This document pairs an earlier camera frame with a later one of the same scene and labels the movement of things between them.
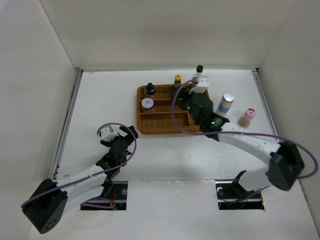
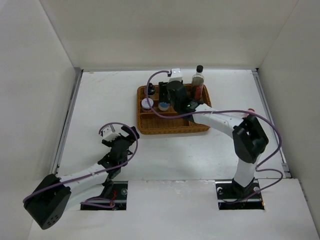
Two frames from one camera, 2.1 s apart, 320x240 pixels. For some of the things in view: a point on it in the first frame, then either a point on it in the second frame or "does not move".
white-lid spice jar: x=147 y=103 does not move
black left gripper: x=126 y=130 does not move
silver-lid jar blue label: x=227 y=98 to x=163 y=106
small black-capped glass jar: x=150 y=89 does not move
